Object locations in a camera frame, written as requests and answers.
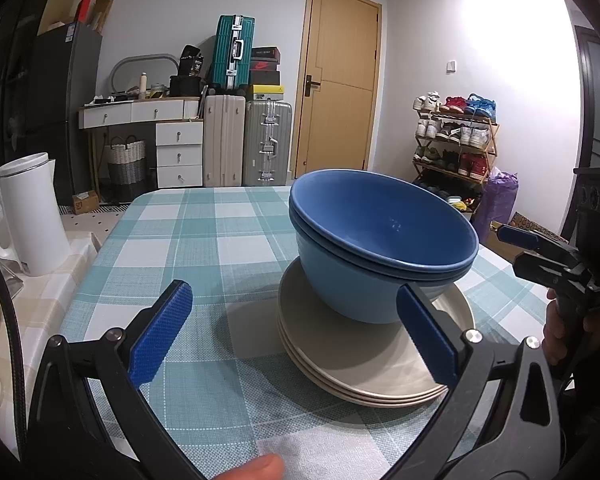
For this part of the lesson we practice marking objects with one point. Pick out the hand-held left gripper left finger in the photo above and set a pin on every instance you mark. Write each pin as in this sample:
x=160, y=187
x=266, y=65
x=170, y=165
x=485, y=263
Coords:
x=162, y=332

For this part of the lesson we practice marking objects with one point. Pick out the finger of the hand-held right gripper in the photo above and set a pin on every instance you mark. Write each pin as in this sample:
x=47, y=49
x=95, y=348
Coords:
x=530, y=240
x=545, y=267

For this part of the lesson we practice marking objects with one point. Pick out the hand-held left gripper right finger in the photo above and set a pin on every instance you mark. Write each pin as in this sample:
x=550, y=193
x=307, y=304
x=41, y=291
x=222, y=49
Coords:
x=427, y=332

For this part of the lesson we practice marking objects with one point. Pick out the blue bowl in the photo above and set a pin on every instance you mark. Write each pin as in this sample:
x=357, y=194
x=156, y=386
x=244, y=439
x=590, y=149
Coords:
x=390, y=220
x=340, y=285

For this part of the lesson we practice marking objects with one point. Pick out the person's right hand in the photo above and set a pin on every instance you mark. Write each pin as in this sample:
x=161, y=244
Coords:
x=551, y=330

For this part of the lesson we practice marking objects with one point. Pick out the person's left hand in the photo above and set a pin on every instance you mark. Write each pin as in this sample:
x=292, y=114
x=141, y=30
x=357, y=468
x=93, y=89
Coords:
x=252, y=467

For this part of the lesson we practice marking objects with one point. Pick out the printed open cardboard box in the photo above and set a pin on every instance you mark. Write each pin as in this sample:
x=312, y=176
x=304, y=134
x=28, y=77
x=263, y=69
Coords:
x=505, y=250

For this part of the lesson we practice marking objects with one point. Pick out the purple plastic bag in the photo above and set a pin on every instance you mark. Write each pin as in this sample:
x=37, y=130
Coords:
x=497, y=200

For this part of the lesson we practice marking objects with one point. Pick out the white trash bin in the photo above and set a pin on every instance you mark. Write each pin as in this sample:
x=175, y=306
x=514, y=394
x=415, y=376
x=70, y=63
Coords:
x=460, y=206

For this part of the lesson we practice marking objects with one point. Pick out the teal checked tablecloth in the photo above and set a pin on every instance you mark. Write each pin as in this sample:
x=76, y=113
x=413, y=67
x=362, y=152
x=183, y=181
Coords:
x=205, y=240

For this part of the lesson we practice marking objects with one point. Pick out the beige checked cloth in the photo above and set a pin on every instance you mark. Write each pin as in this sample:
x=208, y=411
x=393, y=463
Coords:
x=45, y=305

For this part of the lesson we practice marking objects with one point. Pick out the wooden shoe rack with shoes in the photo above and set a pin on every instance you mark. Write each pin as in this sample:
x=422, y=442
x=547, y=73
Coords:
x=455, y=135

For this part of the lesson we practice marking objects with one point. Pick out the dotted floor mat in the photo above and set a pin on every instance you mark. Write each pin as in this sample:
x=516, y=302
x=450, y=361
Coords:
x=90, y=220

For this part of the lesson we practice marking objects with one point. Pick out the small cardboard box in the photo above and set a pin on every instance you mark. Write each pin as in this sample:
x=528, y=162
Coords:
x=85, y=202

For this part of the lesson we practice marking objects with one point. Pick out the woven laundry basket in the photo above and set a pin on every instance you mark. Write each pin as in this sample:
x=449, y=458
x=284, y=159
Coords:
x=126, y=170

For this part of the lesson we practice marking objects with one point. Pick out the white electric kettle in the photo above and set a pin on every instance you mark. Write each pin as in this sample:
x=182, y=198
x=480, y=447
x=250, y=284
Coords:
x=30, y=210

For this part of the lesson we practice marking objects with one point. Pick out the white drawer desk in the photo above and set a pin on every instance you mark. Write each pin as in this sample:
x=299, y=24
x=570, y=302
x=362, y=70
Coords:
x=180, y=150

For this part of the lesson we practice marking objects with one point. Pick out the beige suitcase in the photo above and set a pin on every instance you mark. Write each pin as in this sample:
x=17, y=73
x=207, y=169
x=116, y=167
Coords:
x=224, y=140

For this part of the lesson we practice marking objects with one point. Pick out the silver suitcase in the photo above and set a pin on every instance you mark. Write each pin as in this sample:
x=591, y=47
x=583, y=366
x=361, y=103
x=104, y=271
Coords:
x=267, y=145

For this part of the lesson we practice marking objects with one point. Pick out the black refrigerator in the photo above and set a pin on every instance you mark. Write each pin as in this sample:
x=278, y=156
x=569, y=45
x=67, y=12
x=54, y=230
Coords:
x=60, y=110

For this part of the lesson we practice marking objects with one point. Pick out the white bottle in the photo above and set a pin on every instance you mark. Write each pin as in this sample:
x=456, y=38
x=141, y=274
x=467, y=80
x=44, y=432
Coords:
x=142, y=87

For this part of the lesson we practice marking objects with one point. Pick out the black storage box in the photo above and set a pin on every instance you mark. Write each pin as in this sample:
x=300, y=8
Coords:
x=185, y=86

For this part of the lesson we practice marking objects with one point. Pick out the wooden door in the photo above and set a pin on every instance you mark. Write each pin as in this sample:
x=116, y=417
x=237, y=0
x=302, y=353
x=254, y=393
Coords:
x=340, y=80

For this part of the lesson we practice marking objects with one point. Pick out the yellow shoe box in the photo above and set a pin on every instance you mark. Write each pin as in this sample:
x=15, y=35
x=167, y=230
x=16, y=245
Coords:
x=266, y=93

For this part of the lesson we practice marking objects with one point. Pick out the black paper bag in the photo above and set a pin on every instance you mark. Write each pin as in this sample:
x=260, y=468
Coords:
x=191, y=62

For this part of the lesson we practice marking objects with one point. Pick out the oval grey-framed mirror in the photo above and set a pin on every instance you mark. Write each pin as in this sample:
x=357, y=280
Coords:
x=130, y=62

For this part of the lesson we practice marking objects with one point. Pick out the plain black shoe box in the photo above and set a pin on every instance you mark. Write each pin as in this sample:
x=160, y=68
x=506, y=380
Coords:
x=264, y=78

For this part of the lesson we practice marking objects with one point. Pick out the red logo shoe box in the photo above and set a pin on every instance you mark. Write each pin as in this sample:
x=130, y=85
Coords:
x=264, y=65

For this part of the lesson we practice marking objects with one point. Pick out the teal suitcase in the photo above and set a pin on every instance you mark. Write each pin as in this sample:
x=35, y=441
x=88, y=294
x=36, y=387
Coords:
x=227, y=50

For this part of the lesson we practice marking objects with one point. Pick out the narrow cardboard box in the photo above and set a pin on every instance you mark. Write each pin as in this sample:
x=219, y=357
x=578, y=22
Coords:
x=102, y=12

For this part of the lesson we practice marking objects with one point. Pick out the red paper bag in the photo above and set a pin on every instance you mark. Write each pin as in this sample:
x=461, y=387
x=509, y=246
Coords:
x=85, y=7

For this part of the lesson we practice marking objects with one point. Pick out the flat cardboard sheet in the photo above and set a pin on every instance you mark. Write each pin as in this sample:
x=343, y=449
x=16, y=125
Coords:
x=62, y=5

